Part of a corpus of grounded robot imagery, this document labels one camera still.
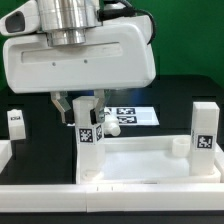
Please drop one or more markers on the white front fence bar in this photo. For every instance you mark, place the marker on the white front fence bar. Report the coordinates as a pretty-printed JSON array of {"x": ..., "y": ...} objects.
[{"x": 111, "y": 198}]

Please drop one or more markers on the white desk top tray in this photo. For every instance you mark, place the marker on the white desk top tray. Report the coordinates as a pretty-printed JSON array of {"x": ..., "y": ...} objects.
[{"x": 148, "y": 160}]

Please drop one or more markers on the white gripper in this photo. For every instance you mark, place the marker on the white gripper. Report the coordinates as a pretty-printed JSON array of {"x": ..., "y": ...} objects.
[{"x": 116, "y": 55}]

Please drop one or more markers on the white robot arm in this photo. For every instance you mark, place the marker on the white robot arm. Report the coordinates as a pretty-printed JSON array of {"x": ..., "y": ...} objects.
[{"x": 65, "y": 22}]

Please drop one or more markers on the white marker sheet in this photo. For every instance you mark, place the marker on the white marker sheet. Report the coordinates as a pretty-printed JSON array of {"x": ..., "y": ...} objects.
[{"x": 131, "y": 116}]

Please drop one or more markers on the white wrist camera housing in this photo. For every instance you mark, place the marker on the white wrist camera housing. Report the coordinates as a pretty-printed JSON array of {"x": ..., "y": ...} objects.
[{"x": 23, "y": 20}]

